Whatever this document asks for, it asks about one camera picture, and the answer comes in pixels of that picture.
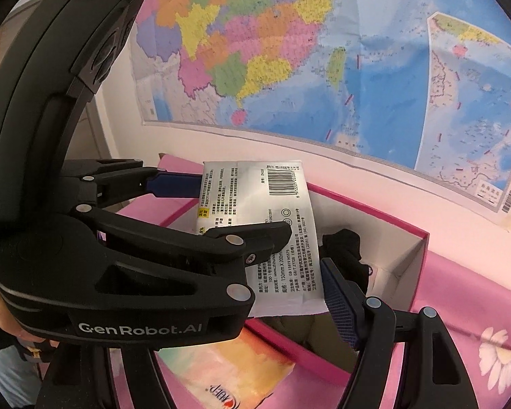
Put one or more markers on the white wet wipe packet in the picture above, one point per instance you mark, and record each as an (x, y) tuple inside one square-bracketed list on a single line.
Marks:
[(281, 196)]

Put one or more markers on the person's left hand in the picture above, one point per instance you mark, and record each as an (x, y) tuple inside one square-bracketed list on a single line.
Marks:
[(0, 311)]

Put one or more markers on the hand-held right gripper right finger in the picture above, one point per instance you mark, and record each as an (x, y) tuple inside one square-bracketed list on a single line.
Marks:
[(340, 302)]

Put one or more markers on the pastel tissue pack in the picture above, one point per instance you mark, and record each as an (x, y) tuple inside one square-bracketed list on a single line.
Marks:
[(221, 370)]

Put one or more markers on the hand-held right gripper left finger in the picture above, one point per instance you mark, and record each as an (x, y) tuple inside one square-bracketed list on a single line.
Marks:
[(144, 383)]

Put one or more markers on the pink printed sheet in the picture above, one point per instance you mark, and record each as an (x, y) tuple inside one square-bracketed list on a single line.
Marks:
[(472, 298)]

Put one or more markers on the brown door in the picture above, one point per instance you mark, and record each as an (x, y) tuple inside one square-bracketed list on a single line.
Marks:
[(8, 42)]

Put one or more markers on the black scrunchie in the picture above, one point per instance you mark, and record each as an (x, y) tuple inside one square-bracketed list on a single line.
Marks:
[(345, 251)]

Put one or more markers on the pink cardboard box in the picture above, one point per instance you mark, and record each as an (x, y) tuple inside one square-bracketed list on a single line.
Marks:
[(319, 362)]

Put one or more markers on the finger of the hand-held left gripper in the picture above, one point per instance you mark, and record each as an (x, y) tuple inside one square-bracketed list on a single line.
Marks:
[(174, 185), (221, 243)]

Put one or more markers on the colourful wall map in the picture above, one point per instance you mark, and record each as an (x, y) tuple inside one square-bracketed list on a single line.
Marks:
[(387, 72)]

